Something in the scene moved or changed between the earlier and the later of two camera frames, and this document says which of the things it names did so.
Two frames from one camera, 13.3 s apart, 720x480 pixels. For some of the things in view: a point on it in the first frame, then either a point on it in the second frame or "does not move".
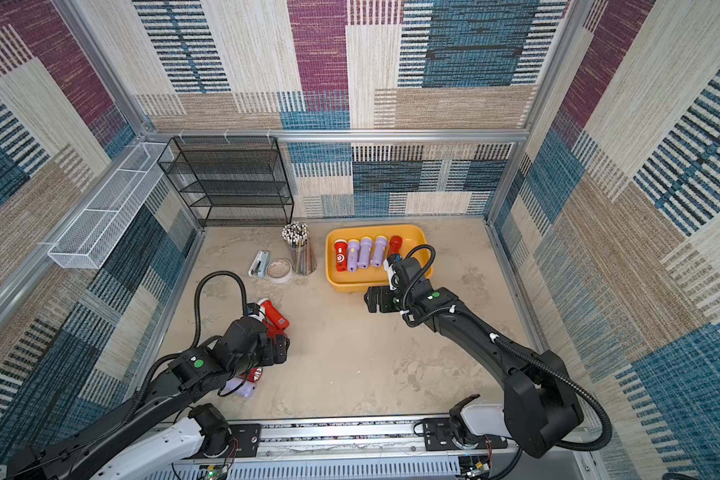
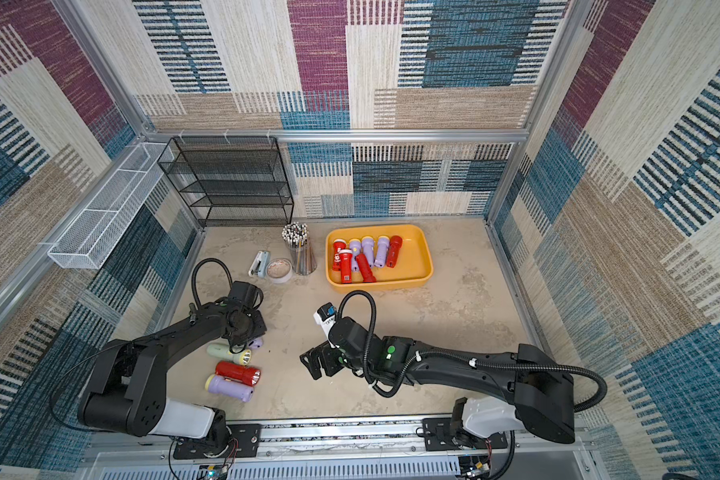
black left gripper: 271,357 to 261,329
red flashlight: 274,323 to 346,266
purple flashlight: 379,250 does not move
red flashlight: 395,244 does not move
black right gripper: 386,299 to 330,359
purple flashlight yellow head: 353,246 does not move
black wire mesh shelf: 230,180 does not move
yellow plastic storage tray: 414,243 does not move
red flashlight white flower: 341,246 does not move
